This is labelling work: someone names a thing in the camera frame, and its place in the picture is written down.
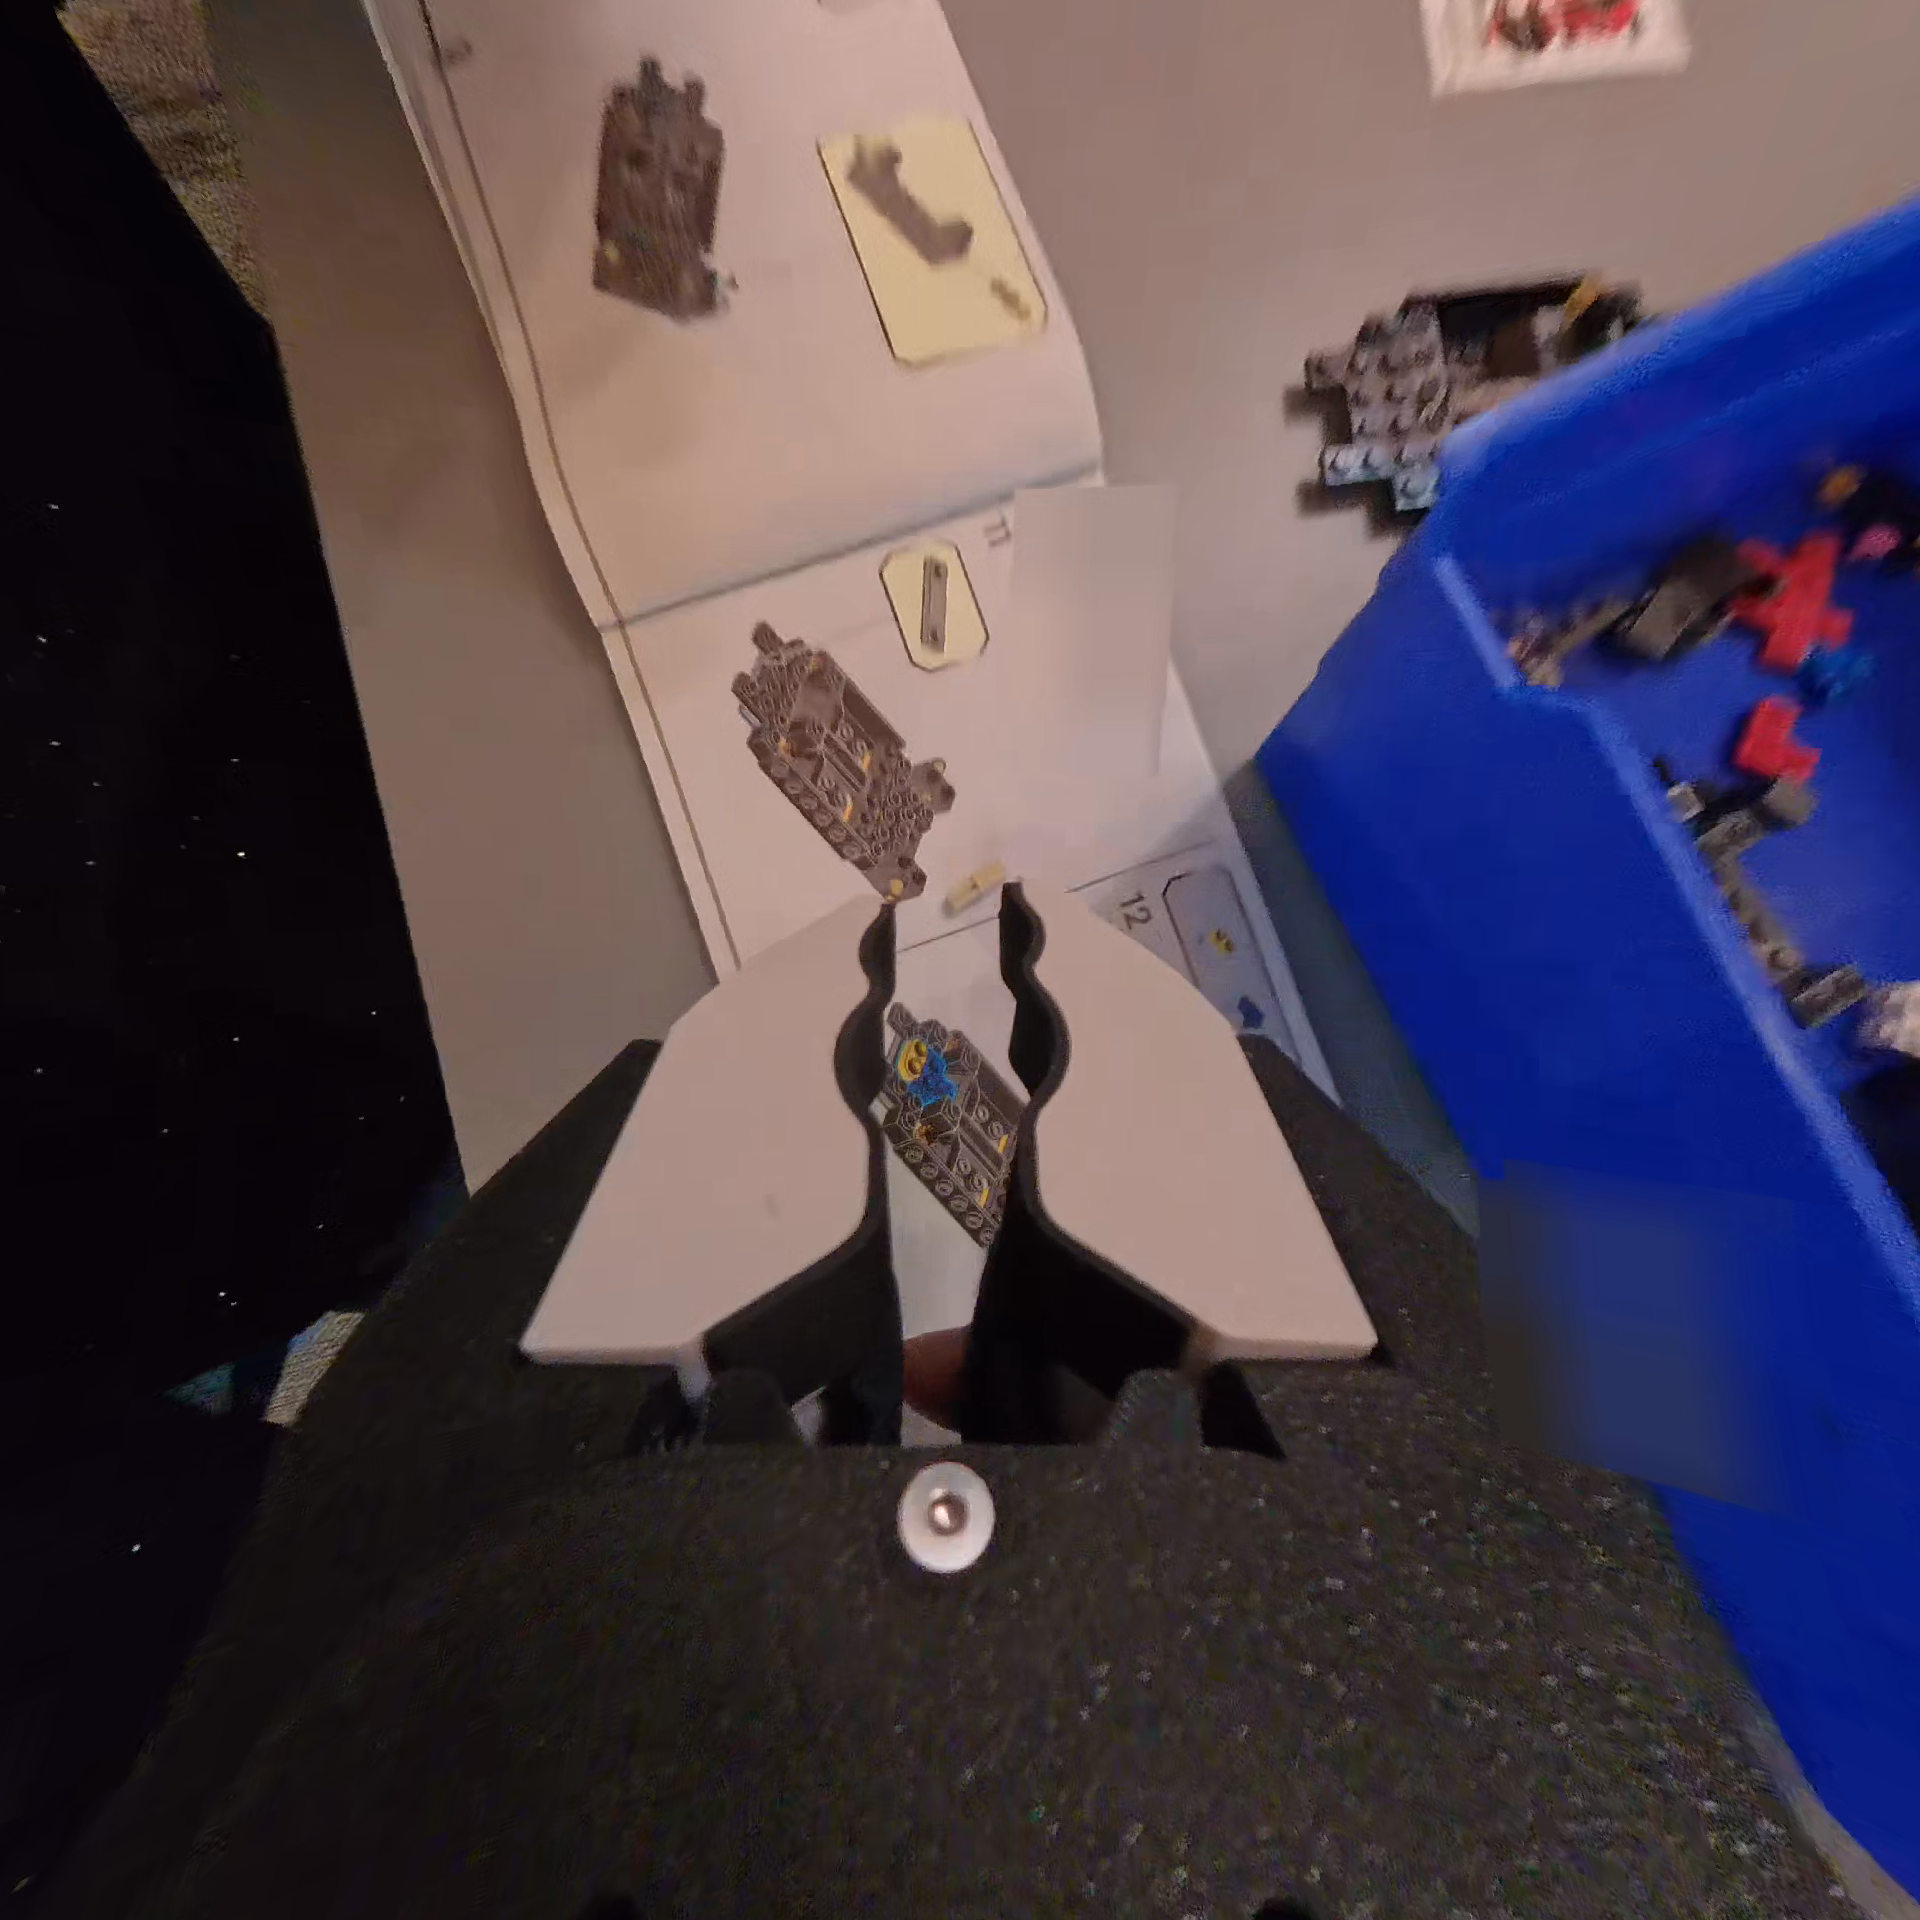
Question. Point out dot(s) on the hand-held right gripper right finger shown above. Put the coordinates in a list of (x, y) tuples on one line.
[(1170, 1169)]

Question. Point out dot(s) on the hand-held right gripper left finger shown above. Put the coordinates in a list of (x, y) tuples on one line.
[(705, 1169)]

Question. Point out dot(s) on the large blue plastic bin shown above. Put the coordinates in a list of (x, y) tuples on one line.
[(1424, 901)]

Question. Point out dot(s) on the lego instruction booklet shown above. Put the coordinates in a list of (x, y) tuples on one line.
[(778, 420)]

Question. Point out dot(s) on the dark grey lego chassis assembly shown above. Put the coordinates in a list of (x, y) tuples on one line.
[(1389, 383)]

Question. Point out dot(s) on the pile of loose lego pieces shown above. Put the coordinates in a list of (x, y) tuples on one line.
[(1792, 601)]

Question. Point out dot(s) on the person's black speckled sweater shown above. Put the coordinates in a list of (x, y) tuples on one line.
[(151, 750)]

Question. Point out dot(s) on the clear bag with red print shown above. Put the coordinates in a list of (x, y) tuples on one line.
[(1545, 47)]

